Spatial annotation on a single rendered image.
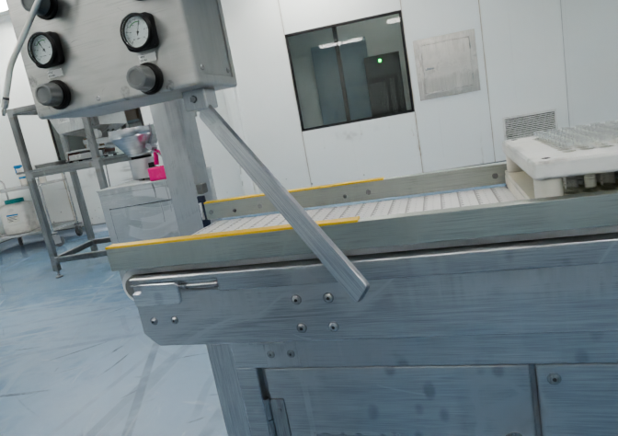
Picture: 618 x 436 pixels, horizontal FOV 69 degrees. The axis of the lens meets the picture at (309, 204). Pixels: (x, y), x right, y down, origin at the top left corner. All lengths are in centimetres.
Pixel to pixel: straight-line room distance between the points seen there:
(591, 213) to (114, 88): 51
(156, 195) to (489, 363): 275
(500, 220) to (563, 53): 558
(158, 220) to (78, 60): 263
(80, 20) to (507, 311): 56
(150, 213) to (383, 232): 277
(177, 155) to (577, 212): 67
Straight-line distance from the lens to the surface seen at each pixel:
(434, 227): 49
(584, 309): 55
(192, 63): 51
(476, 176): 76
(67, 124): 439
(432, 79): 563
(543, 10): 602
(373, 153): 563
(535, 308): 54
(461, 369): 62
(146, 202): 320
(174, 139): 90
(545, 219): 50
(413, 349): 60
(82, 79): 59
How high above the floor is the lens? 97
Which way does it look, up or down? 10 degrees down
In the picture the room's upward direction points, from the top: 10 degrees counter-clockwise
